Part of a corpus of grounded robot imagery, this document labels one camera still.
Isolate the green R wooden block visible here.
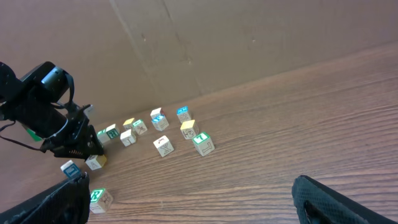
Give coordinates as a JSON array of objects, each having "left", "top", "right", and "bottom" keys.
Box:
[{"left": 90, "top": 188, "right": 113, "bottom": 214}]

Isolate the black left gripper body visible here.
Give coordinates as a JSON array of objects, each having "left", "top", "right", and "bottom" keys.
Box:
[{"left": 1, "top": 96, "right": 91, "bottom": 152}]

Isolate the white block green 2 side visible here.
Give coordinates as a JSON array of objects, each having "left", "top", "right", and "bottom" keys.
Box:
[{"left": 105, "top": 124, "right": 120, "bottom": 139}]

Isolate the white X wooden block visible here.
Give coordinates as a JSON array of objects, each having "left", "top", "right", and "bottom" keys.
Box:
[{"left": 120, "top": 129, "right": 136, "bottom": 147}]

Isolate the green 4 wooden block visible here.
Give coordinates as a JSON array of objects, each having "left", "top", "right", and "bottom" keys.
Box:
[{"left": 132, "top": 119, "right": 147, "bottom": 135}]

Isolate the white bulb picture block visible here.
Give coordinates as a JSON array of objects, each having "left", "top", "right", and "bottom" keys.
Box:
[{"left": 150, "top": 108, "right": 165, "bottom": 119}]

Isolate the blue top wooden block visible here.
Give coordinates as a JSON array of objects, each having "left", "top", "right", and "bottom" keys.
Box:
[{"left": 177, "top": 106, "right": 192, "bottom": 123}]

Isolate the white block blue side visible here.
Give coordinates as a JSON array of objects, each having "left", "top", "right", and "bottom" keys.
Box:
[{"left": 60, "top": 160, "right": 81, "bottom": 179}]

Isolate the blue P wooden block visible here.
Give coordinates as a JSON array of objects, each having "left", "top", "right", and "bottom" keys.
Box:
[{"left": 152, "top": 114, "right": 169, "bottom": 131}]

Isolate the yellow top wooden block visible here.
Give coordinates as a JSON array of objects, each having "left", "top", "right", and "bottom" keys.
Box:
[{"left": 180, "top": 119, "right": 199, "bottom": 139}]

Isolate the small yellow top block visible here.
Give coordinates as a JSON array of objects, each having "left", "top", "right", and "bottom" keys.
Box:
[{"left": 123, "top": 118, "right": 135, "bottom": 130}]

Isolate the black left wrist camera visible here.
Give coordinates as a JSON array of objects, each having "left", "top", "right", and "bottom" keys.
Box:
[{"left": 20, "top": 61, "right": 75, "bottom": 103}]

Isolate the white hand picture block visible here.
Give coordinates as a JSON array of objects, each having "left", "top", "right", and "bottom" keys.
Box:
[{"left": 153, "top": 136, "right": 174, "bottom": 157}]

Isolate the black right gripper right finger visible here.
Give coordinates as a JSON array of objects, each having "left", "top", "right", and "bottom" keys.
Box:
[{"left": 292, "top": 175, "right": 397, "bottom": 224}]

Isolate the green top corner block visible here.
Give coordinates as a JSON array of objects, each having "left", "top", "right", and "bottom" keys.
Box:
[{"left": 97, "top": 129, "right": 111, "bottom": 144}]

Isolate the soccer ball wooden block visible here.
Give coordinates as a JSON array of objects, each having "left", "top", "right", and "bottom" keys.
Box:
[{"left": 85, "top": 155, "right": 107, "bottom": 170}]

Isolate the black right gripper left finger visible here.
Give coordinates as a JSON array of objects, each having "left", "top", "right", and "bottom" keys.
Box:
[{"left": 1, "top": 172, "right": 90, "bottom": 224}]

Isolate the green 7 wooden block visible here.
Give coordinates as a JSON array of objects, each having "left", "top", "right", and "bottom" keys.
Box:
[{"left": 192, "top": 132, "right": 215, "bottom": 156}]

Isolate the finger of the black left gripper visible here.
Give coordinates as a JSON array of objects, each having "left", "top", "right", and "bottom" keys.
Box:
[{"left": 51, "top": 125, "right": 104, "bottom": 159}]

